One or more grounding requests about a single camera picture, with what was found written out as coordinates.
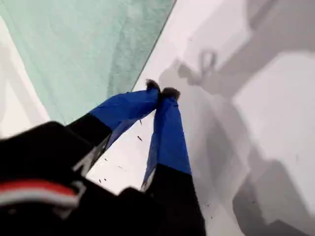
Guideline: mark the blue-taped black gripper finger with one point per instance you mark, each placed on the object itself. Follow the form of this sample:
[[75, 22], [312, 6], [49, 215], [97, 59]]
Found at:
[[123, 108], [168, 137]]

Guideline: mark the pale green T-shirt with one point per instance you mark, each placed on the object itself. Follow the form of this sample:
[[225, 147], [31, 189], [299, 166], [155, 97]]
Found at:
[[81, 49]]

